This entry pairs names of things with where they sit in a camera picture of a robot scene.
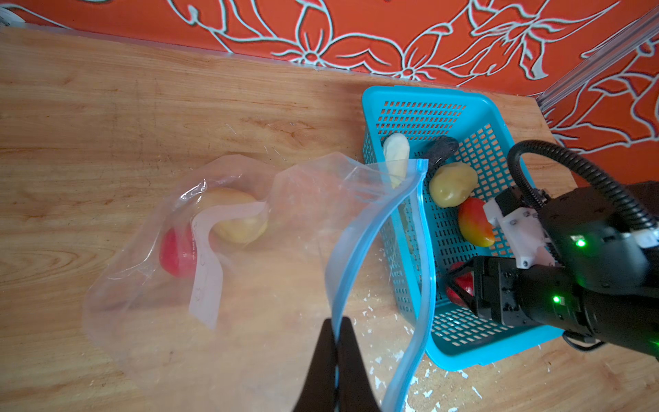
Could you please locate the yellow potato toy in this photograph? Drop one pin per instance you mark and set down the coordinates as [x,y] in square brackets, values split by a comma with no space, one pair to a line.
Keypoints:
[239,224]
[452,184]

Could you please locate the dark eggplant toy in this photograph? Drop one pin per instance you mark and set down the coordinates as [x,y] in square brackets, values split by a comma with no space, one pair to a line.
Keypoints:
[441,151]

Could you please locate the white radish toy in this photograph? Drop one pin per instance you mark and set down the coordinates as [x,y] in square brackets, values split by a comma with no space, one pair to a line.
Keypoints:
[396,151]

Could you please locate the clear zip top bag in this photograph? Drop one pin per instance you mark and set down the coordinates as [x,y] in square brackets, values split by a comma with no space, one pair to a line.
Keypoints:
[241,334]

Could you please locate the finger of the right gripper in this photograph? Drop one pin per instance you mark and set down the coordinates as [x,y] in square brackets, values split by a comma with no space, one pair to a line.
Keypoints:
[454,298]
[461,274]

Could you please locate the red yellow mango toy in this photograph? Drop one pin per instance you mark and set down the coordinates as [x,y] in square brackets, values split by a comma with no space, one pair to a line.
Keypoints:
[473,223]

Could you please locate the teal plastic basket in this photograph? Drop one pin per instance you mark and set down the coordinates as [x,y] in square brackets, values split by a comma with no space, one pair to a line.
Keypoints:
[459,340]

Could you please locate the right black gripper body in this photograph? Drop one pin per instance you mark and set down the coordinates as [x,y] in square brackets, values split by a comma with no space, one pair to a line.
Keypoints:
[507,295]

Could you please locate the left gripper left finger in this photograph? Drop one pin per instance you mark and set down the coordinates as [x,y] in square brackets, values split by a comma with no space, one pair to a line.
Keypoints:
[319,393]

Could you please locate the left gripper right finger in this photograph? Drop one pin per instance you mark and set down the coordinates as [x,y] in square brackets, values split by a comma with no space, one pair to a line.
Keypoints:
[354,392]

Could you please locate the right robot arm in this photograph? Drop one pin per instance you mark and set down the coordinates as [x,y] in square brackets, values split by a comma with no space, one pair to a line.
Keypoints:
[585,263]

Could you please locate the red apple toy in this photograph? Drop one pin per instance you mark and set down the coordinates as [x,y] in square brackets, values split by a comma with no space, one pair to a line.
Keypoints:
[178,252]
[458,289]

